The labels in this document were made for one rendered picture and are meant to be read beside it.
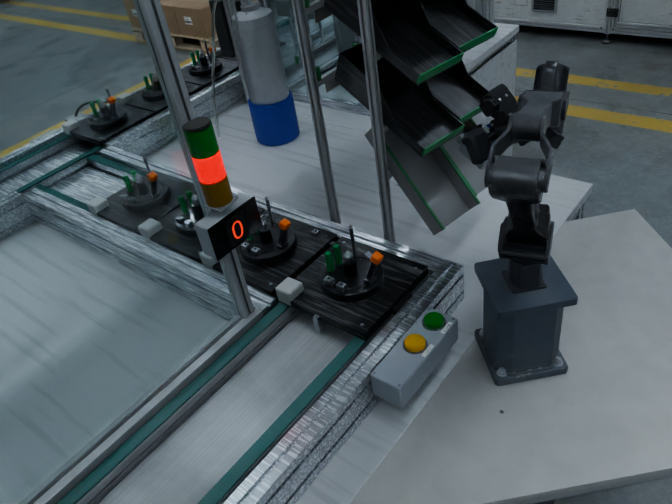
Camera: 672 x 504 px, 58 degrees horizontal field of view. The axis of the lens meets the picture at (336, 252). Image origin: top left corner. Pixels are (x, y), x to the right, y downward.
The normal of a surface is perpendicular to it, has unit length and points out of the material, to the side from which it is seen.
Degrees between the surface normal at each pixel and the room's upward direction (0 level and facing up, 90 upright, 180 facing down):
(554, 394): 0
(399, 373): 0
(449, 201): 45
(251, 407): 0
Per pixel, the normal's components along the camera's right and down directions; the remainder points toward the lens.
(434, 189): 0.37, -0.28
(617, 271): -0.14, -0.78
